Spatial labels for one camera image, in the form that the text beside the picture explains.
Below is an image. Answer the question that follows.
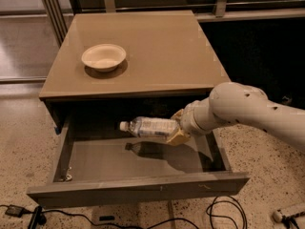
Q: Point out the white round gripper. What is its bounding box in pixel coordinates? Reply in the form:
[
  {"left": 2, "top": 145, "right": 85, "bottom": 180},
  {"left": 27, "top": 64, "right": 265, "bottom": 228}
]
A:
[{"left": 166, "top": 98, "right": 229, "bottom": 146}]

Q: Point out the clear plastic bottle blue label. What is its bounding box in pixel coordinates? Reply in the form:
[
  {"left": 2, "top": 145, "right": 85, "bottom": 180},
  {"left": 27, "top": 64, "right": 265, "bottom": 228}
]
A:
[{"left": 119, "top": 116, "right": 178, "bottom": 137}]

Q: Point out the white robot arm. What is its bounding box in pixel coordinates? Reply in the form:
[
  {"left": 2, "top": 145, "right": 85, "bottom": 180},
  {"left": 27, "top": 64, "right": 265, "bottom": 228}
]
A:
[{"left": 167, "top": 82, "right": 305, "bottom": 153}]

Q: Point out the open grey top drawer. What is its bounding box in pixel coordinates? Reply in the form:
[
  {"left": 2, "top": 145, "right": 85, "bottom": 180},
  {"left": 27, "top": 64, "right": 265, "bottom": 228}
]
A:
[{"left": 27, "top": 114, "right": 249, "bottom": 208}]

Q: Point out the grey cabinet with glass top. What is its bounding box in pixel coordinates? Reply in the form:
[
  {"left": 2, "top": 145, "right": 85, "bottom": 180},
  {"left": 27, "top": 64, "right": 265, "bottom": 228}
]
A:
[{"left": 39, "top": 10, "right": 230, "bottom": 129}]

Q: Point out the white paper bowl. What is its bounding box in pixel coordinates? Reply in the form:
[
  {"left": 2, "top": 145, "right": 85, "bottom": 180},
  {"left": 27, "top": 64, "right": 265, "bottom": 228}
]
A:
[{"left": 81, "top": 44, "right": 127, "bottom": 73}]

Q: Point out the white power strip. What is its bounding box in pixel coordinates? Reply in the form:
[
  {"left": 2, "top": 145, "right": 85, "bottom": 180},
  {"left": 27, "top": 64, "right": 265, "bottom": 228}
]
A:
[{"left": 272, "top": 201, "right": 305, "bottom": 223}]

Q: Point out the black power adapter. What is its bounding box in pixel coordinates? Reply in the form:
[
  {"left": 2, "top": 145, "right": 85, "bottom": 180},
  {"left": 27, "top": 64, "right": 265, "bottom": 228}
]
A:
[{"left": 5, "top": 205, "right": 24, "bottom": 218}]

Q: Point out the coiled black cable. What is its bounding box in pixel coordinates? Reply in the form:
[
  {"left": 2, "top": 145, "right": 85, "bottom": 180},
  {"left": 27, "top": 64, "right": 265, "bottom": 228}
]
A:
[{"left": 205, "top": 196, "right": 249, "bottom": 229}]

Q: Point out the black floor cable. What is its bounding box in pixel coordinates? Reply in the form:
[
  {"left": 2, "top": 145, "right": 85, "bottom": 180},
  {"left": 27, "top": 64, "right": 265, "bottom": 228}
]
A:
[{"left": 0, "top": 203, "right": 201, "bottom": 229}]

